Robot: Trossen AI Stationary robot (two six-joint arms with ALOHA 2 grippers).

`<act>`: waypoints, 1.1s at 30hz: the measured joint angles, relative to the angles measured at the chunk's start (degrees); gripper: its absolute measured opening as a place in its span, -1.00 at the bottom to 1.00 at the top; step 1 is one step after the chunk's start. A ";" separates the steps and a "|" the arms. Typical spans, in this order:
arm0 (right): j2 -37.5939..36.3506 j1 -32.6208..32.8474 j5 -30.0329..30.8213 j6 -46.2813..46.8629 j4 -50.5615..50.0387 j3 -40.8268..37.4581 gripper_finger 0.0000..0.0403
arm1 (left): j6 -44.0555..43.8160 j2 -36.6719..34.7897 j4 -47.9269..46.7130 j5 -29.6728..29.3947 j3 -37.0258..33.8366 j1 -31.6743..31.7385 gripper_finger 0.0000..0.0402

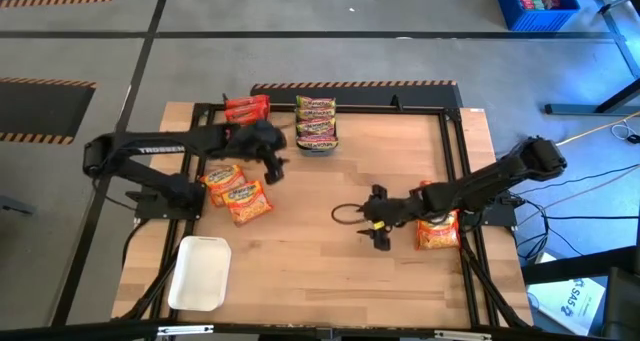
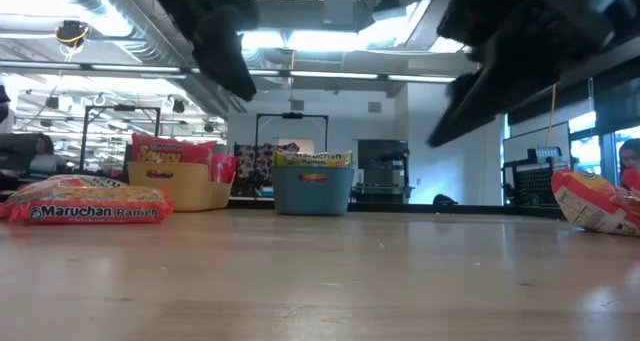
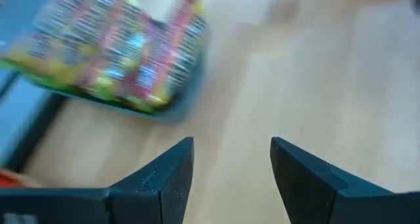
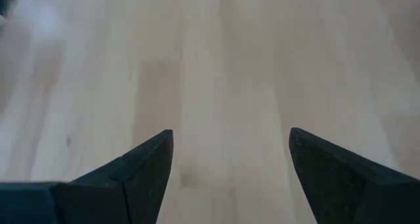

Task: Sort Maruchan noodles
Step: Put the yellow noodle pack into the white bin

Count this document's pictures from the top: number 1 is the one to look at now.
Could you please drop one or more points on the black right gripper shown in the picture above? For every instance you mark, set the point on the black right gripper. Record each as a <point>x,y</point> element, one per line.
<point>395,210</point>

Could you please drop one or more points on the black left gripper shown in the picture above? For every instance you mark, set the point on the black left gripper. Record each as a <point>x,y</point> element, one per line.
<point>257,141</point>

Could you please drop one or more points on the dark plastic bin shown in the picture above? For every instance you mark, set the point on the dark plastic bin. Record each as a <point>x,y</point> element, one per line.
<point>316,152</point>

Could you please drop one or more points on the lime chili shrimp ramen pack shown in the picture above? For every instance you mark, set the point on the lime chili shrimp ramen pack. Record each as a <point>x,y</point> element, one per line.
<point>316,142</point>
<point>315,114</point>
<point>315,102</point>
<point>315,127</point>

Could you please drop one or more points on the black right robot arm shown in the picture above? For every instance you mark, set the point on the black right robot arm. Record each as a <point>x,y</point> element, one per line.
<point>495,181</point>

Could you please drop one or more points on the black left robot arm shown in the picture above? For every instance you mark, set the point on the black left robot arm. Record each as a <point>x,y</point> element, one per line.
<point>150,148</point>

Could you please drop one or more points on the white plastic bin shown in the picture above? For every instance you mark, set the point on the white plastic bin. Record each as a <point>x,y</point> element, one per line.
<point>200,273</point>

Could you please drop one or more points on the black desk crossbar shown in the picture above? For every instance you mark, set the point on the black desk crossbar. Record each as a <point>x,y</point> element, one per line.
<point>575,268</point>

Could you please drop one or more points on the white printed cardboard box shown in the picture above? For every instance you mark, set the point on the white printed cardboard box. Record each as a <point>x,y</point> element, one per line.
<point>570,301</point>

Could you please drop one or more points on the blue plastic crate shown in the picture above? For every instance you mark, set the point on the blue plastic crate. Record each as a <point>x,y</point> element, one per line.
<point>505,18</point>

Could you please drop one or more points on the dark grey floor object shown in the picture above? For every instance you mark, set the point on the dark grey floor object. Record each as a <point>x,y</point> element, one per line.
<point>15,205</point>

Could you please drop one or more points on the black aluminium table frame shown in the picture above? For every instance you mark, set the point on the black aluminium table frame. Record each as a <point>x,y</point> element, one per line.
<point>325,108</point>

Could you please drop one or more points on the silver metal bracket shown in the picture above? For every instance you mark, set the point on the silver metal bracket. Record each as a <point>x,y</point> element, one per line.
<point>185,329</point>
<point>462,335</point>

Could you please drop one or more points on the black desk leg frame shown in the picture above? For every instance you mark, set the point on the black desk leg frame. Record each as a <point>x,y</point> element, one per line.
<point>590,109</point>

